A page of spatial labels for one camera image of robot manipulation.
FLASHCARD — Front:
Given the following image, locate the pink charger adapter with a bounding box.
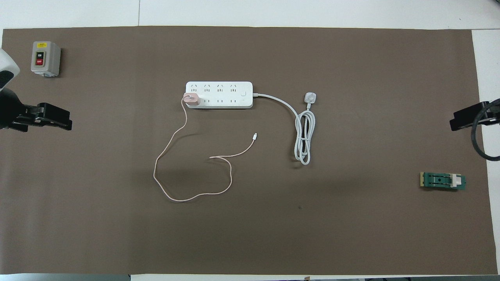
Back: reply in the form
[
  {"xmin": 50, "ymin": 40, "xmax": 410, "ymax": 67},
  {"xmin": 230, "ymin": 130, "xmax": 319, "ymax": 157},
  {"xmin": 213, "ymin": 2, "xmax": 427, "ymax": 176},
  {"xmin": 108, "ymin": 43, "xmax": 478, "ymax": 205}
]
[{"xmin": 183, "ymin": 92, "xmax": 201, "ymax": 108}]

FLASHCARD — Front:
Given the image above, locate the grey push button box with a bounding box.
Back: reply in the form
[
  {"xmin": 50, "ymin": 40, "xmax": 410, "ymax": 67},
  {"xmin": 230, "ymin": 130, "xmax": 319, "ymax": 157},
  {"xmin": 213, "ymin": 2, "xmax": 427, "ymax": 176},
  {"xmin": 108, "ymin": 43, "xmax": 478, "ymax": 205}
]
[{"xmin": 31, "ymin": 41, "xmax": 61, "ymax": 77}]

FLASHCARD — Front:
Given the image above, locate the white power cord with plug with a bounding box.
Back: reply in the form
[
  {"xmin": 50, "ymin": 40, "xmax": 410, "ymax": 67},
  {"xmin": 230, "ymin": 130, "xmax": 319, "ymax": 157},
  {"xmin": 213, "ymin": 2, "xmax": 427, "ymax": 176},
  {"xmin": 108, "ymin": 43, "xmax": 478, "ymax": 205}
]
[{"xmin": 252, "ymin": 92, "xmax": 318, "ymax": 165}]

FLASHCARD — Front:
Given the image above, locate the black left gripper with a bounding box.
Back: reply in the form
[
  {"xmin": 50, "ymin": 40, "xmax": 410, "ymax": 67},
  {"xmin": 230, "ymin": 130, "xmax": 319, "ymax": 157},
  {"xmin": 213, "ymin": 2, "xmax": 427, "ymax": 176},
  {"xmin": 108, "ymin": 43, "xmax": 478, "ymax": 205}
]
[{"xmin": 0, "ymin": 88, "xmax": 73, "ymax": 132}]

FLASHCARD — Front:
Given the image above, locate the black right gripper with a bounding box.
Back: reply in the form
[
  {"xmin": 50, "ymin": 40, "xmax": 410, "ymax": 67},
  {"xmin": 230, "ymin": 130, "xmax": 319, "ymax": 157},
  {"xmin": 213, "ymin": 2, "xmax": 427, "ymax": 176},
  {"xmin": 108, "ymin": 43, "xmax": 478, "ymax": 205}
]
[{"xmin": 449, "ymin": 101, "xmax": 500, "ymax": 132}]

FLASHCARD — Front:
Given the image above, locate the brown paper mat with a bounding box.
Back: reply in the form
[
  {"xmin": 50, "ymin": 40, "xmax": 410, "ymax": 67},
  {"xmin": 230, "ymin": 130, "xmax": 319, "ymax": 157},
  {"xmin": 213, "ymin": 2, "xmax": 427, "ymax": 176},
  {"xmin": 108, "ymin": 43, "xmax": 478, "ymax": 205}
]
[{"xmin": 0, "ymin": 26, "xmax": 498, "ymax": 276}]

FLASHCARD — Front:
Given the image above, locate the green knife switch yellow base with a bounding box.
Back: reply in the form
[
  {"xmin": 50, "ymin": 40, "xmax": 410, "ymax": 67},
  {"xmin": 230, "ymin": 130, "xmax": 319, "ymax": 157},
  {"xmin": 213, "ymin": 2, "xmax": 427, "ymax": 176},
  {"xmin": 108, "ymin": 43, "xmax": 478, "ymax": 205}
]
[{"xmin": 420, "ymin": 172, "xmax": 466, "ymax": 192}]

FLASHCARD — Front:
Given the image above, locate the pink charging cable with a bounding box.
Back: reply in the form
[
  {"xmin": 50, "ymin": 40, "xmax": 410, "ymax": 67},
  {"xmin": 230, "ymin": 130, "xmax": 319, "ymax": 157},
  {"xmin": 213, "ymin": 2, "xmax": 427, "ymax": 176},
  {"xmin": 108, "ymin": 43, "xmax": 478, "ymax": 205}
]
[{"xmin": 153, "ymin": 100, "xmax": 258, "ymax": 202}]

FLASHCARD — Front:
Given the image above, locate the white power strip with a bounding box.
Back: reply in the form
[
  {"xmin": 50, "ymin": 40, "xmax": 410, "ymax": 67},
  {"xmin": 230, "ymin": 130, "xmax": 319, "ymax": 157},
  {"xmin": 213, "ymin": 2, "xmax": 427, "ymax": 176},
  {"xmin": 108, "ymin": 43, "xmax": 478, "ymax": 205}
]
[{"xmin": 186, "ymin": 81, "xmax": 254, "ymax": 109}]

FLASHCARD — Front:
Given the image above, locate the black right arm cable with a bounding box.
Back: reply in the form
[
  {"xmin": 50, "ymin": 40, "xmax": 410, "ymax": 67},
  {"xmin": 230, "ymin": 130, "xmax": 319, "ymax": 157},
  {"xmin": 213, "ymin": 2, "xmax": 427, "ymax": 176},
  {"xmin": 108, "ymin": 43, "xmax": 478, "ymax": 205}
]
[{"xmin": 471, "ymin": 99, "xmax": 500, "ymax": 162}]

